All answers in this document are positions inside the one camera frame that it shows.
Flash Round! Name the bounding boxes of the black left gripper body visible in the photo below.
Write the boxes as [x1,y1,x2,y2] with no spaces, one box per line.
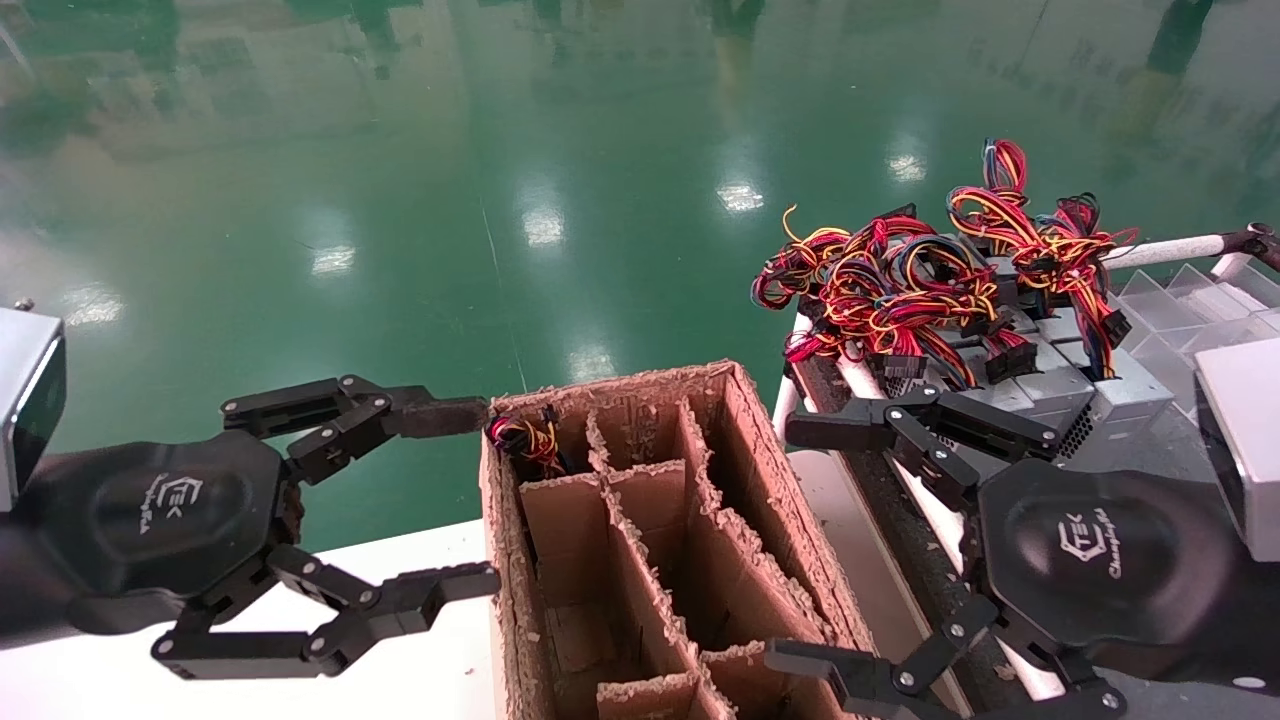
[15,430,306,636]

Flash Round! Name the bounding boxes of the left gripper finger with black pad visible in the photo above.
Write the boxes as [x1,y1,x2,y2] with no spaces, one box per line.
[150,548,501,682]

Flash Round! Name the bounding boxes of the left gripper finger dusty pad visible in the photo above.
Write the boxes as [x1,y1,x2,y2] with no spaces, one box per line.
[220,375,491,488]

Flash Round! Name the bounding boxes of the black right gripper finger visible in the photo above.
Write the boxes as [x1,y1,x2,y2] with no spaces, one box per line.
[785,384,1062,512]
[766,594,1127,720]

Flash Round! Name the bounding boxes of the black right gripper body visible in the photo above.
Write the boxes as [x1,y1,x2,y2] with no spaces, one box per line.
[972,460,1280,693]

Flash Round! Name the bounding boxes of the grey power supply coloured wires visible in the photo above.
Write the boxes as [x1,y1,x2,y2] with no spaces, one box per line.
[486,406,568,478]

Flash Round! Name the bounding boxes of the short white cart leg pipe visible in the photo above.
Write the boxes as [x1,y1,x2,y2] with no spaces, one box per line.
[774,374,807,443]

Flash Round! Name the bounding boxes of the brown cardboard box with dividers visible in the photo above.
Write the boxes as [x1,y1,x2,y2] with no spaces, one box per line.
[480,360,883,720]

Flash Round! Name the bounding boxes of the black pipe connector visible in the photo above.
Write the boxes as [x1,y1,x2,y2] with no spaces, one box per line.
[1244,221,1280,273]

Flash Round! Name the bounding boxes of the long white cart rail pipe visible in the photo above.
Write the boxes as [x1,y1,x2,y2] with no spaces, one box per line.
[800,315,1067,703]

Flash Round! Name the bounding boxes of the large tangled coloured wire bundle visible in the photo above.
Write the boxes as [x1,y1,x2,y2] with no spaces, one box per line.
[752,204,1003,393]

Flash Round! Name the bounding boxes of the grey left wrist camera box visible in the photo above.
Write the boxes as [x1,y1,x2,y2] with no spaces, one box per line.
[0,303,68,513]

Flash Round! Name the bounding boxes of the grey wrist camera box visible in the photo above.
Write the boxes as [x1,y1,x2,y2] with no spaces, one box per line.
[1194,337,1280,562]
[0,303,68,513]

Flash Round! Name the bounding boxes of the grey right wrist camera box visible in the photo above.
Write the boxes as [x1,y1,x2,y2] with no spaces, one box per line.
[1194,337,1280,562]

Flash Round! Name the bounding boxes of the tall tangled coloured wire bundle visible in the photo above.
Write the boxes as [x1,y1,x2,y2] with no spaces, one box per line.
[947,138,1141,381]

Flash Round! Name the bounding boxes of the white cart handle pipe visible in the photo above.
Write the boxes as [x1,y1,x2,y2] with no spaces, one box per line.
[1100,232,1253,272]

